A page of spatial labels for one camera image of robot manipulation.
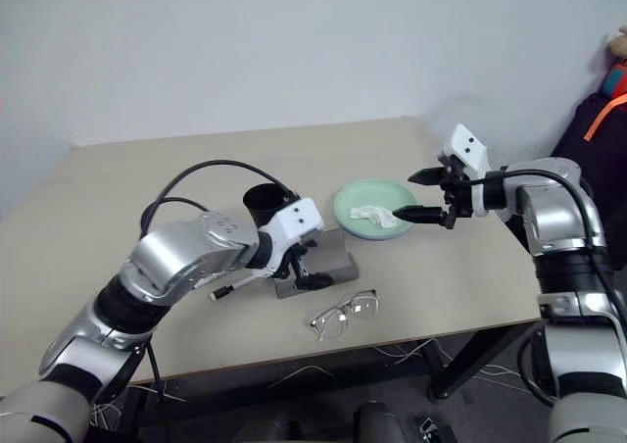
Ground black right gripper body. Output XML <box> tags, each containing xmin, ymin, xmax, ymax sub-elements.
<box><xmin>437</xmin><ymin>154</ymin><xmax>475</xmax><ymax>230</ymax></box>

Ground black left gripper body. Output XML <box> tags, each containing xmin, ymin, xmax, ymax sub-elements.
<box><xmin>276</xmin><ymin>236</ymin><xmax>320</xmax><ymax>278</ymax></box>

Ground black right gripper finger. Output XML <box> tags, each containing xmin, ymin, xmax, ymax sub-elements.
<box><xmin>408</xmin><ymin>166</ymin><xmax>448</xmax><ymax>186</ymax></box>
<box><xmin>393</xmin><ymin>205</ymin><xmax>448</xmax><ymax>226</ymax></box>

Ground grey glasses case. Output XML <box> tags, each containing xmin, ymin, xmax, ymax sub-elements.
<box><xmin>272</xmin><ymin>227</ymin><xmax>359</xmax><ymax>300</ymax></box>

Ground black cup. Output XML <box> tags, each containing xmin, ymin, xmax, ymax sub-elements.
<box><xmin>242</xmin><ymin>181</ymin><xmax>291</xmax><ymax>228</ymax></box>

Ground crumpled white tissue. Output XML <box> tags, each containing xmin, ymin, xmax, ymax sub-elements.
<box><xmin>348</xmin><ymin>205</ymin><xmax>401</xmax><ymax>230</ymax></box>

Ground mint green plate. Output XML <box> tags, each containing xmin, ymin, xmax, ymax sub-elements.
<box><xmin>333</xmin><ymin>177</ymin><xmax>419</xmax><ymax>239</ymax></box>

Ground light blue plate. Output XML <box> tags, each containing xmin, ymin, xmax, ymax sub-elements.
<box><xmin>342</xmin><ymin>226</ymin><xmax>413</xmax><ymax>243</ymax></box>

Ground white marker with black cap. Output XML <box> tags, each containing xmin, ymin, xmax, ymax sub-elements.
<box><xmin>209</xmin><ymin>274</ymin><xmax>259</xmax><ymax>302</ymax></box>

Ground dark bag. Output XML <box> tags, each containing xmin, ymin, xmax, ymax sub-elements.
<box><xmin>551</xmin><ymin>91</ymin><xmax>627</xmax><ymax>231</ymax></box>

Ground black table leg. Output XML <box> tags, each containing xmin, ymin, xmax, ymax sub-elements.
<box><xmin>425</xmin><ymin>322</ymin><xmax>545</xmax><ymax>405</ymax></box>
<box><xmin>90</xmin><ymin>344</ymin><xmax>153</xmax><ymax>432</ymax></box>

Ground dark rounded shape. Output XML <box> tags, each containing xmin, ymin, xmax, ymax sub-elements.
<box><xmin>353</xmin><ymin>401</ymin><xmax>409</xmax><ymax>443</ymax></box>

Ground black device on floor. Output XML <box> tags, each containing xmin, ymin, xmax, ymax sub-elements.
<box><xmin>413</xmin><ymin>415</ymin><xmax>458</xmax><ymax>443</ymax></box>

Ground teal and red object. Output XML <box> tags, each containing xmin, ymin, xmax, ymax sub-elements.
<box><xmin>602</xmin><ymin>59</ymin><xmax>627</xmax><ymax>96</ymax></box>

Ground beige object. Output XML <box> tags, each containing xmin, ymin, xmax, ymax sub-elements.
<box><xmin>608</xmin><ymin>25</ymin><xmax>627</xmax><ymax>58</ymax></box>

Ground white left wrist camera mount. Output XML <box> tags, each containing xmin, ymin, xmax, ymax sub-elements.
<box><xmin>261</xmin><ymin>196</ymin><xmax>326</xmax><ymax>278</ymax></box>

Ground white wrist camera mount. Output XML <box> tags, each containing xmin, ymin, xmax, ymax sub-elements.
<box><xmin>261</xmin><ymin>196</ymin><xmax>326</xmax><ymax>278</ymax></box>
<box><xmin>437</xmin><ymin>123</ymin><xmax>491</xmax><ymax>219</ymax></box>

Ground clear frame glasses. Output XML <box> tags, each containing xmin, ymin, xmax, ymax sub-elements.
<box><xmin>308</xmin><ymin>289</ymin><xmax>382</xmax><ymax>343</ymax></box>

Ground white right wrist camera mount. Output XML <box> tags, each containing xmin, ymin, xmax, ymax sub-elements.
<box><xmin>437</xmin><ymin>123</ymin><xmax>491</xmax><ymax>219</ymax></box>

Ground white wires on floor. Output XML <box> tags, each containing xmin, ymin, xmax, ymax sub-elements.
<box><xmin>477</xmin><ymin>362</ymin><xmax>533</xmax><ymax>395</ymax></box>
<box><xmin>374</xmin><ymin>337</ymin><xmax>452</xmax><ymax>366</ymax></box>
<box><xmin>90</xmin><ymin>383</ymin><xmax>190</xmax><ymax>432</ymax></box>

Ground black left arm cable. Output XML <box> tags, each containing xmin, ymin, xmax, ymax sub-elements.
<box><xmin>138</xmin><ymin>159</ymin><xmax>300</xmax><ymax>241</ymax></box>

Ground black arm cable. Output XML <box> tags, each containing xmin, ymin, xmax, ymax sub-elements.
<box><xmin>138</xmin><ymin>159</ymin><xmax>300</xmax><ymax>241</ymax></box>
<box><xmin>467</xmin><ymin>168</ymin><xmax>627</xmax><ymax>326</ymax></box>

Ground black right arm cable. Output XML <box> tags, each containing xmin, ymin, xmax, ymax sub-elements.
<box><xmin>467</xmin><ymin>168</ymin><xmax>627</xmax><ymax>326</ymax></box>

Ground orange strap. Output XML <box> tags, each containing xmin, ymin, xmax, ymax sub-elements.
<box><xmin>584</xmin><ymin>93</ymin><xmax>627</xmax><ymax>143</ymax></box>

